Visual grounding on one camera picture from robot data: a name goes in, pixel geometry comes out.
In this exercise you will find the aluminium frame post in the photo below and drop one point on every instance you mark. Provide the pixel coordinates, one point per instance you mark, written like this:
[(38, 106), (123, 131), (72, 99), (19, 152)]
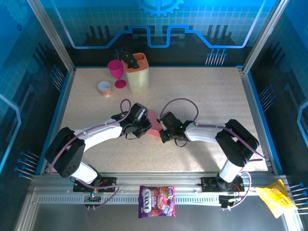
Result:
[(51, 36), (263, 36)]

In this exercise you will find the black controller box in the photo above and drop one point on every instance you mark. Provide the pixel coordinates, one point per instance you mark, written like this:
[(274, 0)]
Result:
[(92, 198), (227, 201)]

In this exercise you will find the beige knife block orange top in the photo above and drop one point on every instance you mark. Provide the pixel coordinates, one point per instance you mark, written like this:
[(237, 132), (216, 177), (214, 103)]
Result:
[(138, 81)]

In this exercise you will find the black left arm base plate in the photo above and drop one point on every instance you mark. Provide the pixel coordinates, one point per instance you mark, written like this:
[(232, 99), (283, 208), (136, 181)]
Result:
[(109, 184)]

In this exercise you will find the magenta plastic goblet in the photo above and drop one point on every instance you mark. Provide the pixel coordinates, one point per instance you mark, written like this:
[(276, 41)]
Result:
[(116, 68)]

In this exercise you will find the small tin can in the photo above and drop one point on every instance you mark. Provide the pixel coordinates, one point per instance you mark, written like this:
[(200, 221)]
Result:
[(105, 89)]

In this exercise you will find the purple candy bag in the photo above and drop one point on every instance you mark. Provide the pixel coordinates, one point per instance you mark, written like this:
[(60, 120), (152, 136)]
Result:
[(156, 202)]

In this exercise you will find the yellow plastic bag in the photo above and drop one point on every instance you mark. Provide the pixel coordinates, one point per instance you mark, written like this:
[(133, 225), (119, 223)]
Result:
[(274, 197)]

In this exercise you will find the aluminium side rail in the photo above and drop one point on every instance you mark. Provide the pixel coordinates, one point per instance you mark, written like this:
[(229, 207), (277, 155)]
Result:
[(59, 115), (256, 115)]

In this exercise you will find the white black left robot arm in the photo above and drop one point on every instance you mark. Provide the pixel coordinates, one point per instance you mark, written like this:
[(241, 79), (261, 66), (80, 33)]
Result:
[(101, 132)]

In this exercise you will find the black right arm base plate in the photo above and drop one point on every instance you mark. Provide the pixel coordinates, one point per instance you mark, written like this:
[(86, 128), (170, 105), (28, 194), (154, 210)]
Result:
[(207, 184)]

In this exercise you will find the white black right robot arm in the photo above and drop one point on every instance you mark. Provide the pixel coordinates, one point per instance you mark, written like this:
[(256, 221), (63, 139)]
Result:
[(202, 135)]

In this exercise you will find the aluminium frame rail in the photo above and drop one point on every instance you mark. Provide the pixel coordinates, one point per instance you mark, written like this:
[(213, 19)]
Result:
[(156, 179)]

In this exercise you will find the pink paper sheet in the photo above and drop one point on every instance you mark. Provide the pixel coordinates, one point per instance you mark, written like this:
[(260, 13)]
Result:
[(154, 120)]

